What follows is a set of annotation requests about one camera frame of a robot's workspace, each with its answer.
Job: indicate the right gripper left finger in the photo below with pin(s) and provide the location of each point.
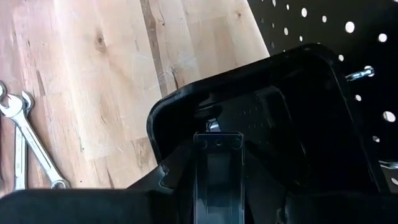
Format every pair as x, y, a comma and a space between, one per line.
177, 168

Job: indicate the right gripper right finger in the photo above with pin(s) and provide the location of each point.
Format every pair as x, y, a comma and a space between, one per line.
261, 186

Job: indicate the black rectangular metal bar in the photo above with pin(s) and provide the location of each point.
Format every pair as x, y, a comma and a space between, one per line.
219, 174

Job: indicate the silver wrench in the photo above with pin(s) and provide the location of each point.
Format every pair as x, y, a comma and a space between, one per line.
34, 143
20, 161

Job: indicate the black metal pegboard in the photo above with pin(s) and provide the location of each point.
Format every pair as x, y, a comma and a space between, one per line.
326, 31

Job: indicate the silver metal peg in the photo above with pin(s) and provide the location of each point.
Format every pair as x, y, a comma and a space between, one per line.
360, 73

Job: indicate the deep black plastic bin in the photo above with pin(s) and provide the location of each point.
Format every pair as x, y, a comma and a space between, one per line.
174, 124

